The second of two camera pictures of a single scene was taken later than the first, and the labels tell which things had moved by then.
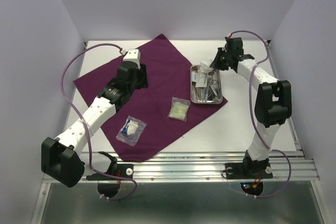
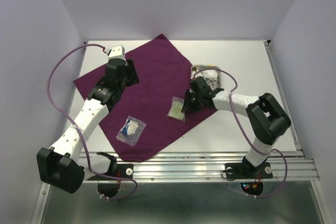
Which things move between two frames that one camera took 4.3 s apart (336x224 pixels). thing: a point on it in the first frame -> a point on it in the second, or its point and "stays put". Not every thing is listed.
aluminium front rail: (189, 166) stays put
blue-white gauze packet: (131, 130) stays put
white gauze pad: (205, 68) -> (210, 73)
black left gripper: (142, 74) -> (135, 79)
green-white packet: (179, 109) stays put
